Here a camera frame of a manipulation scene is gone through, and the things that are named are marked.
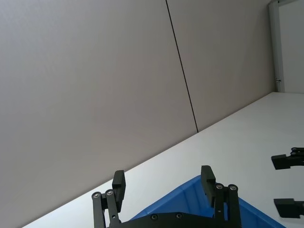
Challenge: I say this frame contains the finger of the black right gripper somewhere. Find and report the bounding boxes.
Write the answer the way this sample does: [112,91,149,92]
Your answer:
[271,147,304,171]
[274,198,304,218]

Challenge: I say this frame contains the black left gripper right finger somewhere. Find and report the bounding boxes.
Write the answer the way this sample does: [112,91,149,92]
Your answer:
[200,165,242,228]

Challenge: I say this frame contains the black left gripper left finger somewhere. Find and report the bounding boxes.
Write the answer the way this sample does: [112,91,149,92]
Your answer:
[92,170,127,228]

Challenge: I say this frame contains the blue plastic bin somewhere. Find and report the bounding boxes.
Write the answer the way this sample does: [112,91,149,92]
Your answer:
[132,175,287,228]

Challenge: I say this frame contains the white door frame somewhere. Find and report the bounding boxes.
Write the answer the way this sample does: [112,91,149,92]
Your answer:
[268,0,304,93]

